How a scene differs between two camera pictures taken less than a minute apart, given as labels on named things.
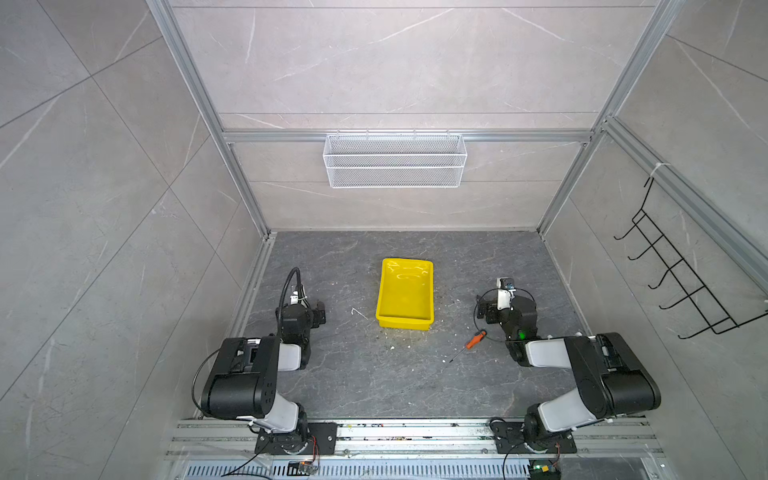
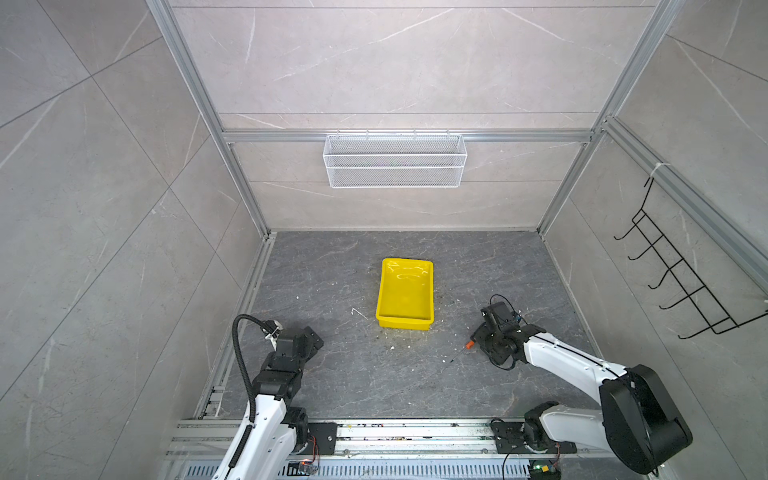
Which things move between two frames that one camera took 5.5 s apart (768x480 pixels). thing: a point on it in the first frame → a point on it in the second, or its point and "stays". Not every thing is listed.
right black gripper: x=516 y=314 → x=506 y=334
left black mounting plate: x=322 y=439 stays
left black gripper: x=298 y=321 → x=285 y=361
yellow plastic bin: x=405 y=294 stays
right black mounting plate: x=510 y=438 stays
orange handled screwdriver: x=479 y=336 stays
